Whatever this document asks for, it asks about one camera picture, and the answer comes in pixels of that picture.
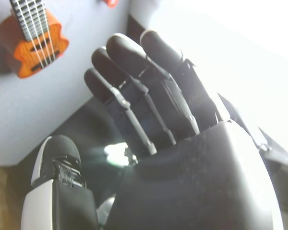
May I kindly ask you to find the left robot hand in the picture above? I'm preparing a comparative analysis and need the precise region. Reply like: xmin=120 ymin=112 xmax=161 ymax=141
xmin=21 ymin=30 xmax=285 ymax=230

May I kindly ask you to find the small wooden ukulele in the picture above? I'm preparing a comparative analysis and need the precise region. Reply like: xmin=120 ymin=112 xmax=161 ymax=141
xmin=0 ymin=0 xmax=70 ymax=79

